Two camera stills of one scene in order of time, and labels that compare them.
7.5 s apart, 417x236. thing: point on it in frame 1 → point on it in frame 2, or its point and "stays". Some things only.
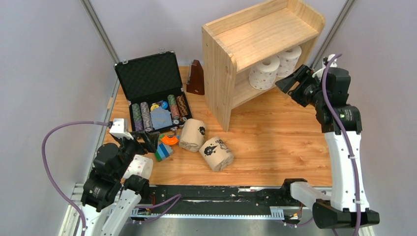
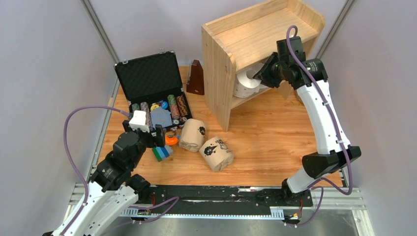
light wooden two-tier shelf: [233, 45] stays
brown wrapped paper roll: [192, 135] stays
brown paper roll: [218, 153] stays
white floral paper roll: [140, 165] → [245, 85]
